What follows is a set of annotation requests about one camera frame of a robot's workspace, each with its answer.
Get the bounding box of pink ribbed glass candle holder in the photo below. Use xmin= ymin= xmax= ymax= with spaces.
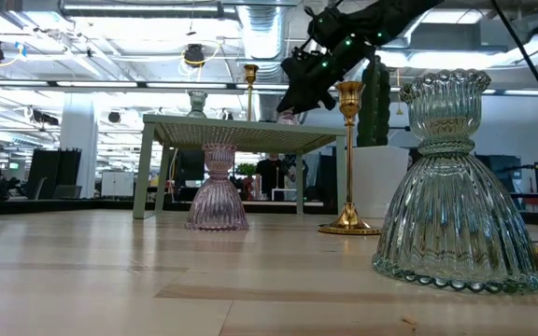
xmin=276 ymin=109 xmax=302 ymax=126
xmin=184 ymin=143 xmax=250 ymax=232

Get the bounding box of black office partition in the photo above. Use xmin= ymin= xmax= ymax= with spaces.
xmin=26 ymin=147 xmax=83 ymax=201

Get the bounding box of silver ventilation duct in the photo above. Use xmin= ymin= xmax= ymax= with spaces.
xmin=235 ymin=4 xmax=293 ymax=83

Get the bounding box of white storage cabinet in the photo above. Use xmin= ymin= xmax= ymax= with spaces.
xmin=100 ymin=170 xmax=135 ymax=198

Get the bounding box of gold metal candlestick holder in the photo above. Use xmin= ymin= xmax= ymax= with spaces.
xmin=318 ymin=80 xmax=382 ymax=236
xmin=243 ymin=63 xmax=260 ymax=122

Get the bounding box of white hexagonal plant pot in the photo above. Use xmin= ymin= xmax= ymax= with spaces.
xmin=343 ymin=145 xmax=410 ymax=219

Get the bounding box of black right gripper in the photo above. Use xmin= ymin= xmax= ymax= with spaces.
xmin=276 ymin=39 xmax=375 ymax=113

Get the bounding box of black machine stand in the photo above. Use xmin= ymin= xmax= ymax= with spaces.
xmin=476 ymin=153 xmax=538 ymax=206

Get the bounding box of green perforated metal shelf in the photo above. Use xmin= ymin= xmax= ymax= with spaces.
xmin=132 ymin=114 xmax=347 ymax=220

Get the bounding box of black hanging cable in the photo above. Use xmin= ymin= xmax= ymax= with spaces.
xmin=490 ymin=0 xmax=538 ymax=132

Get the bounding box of long ceiling light strip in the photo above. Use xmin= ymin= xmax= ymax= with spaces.
xmin=0 ymin=79 xmax=247 ymax=90

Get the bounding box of tall green cactus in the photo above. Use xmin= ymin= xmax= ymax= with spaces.
xmin=356 ymin=54 xmax=391 ymax=148

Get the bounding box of person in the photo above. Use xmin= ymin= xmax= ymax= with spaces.
xmin=255 ymin=152 xmax=298 ymax=202

